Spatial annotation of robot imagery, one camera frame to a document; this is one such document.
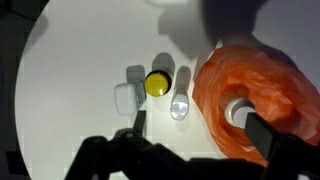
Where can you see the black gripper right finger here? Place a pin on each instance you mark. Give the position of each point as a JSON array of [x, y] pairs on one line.
[[263, 135]]

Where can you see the amber bottle with yellow cap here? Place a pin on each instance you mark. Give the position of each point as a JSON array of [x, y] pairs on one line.
[[157, 83]]

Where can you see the orange plastic bag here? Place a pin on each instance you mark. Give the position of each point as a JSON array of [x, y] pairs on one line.
[[266, 80]]

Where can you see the white cylindrical bottle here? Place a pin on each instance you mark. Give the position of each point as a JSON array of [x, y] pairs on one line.
[[180, 105]]

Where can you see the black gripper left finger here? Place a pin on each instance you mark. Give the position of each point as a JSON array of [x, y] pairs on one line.
[[140, 120]]

